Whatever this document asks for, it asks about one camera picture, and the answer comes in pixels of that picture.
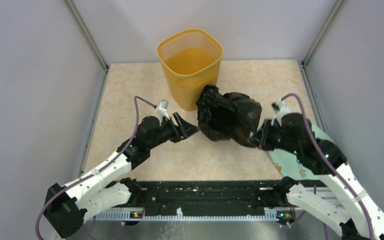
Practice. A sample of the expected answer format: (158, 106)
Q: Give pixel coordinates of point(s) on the black plastic trash bag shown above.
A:
(229, 116)

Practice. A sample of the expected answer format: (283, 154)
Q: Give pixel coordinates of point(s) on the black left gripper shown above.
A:
(187, 130)

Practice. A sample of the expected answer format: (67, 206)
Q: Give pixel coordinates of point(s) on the aluminium frame post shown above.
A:
(339, 4)
(84, 30)

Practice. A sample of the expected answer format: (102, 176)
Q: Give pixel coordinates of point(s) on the right aluminium frame post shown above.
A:
(339, 4)

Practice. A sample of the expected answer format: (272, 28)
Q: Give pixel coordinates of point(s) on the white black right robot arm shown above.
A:
(358, 217)

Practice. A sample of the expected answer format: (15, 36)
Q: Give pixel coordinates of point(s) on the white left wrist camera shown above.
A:
(162, 110)

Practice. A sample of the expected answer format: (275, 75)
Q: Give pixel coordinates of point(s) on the grey slotted cable duct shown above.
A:
(119, 215)

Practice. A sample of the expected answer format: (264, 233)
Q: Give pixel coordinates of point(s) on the left aluminium frame post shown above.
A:
(84, 30)

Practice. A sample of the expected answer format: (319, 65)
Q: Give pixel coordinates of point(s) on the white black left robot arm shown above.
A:
(67, 207)

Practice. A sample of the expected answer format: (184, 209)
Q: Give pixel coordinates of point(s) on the yellow ribbed trash bin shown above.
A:
(190, 60)

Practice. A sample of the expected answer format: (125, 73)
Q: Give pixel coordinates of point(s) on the light green patterned cloth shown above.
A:
(287, 164)

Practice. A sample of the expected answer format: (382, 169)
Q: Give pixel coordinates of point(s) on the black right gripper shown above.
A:
(261, 141)

